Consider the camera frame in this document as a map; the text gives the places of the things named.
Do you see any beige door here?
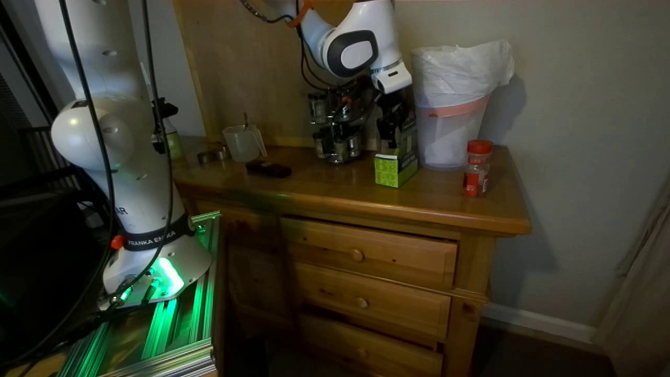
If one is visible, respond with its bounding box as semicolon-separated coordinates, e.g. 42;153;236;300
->
596;174;670;377

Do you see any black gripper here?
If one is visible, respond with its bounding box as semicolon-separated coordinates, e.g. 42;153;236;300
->
374;84;420;153

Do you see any white baseboard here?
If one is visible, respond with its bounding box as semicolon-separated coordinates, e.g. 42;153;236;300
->
479;301;603;352

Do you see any glass spice jar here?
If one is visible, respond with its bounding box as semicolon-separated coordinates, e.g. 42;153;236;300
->
330;134;351;168
312;129;334;163
308;93;330;125

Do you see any red spice bottle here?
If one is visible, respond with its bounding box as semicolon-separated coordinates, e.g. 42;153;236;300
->
461;139;495;199

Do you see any wooden dresser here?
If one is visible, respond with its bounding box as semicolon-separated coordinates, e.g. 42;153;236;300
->
169;134;533;377

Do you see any small flat black object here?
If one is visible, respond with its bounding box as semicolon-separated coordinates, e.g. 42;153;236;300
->
244;159;292;181

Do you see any small greenish bottle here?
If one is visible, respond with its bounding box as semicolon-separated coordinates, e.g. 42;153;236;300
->
162;121;188;163

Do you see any aluminium robot stand frame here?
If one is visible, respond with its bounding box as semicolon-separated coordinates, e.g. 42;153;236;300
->
54;207;225;377

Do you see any wooden drawer with knob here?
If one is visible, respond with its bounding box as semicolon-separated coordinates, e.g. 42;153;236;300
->
290;263;454;344
280;215;461;291
300;313;446;377

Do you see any wooden back panel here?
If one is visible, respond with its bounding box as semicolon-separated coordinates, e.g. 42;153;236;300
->
174;0;393;150

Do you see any small metal object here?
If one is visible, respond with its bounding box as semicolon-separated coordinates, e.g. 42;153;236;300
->
197;145;231;168

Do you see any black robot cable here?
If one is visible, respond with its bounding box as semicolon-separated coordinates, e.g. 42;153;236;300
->
12;0;177;352

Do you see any green tea box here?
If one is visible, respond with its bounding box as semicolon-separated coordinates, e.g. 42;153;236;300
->
372;134;423;190

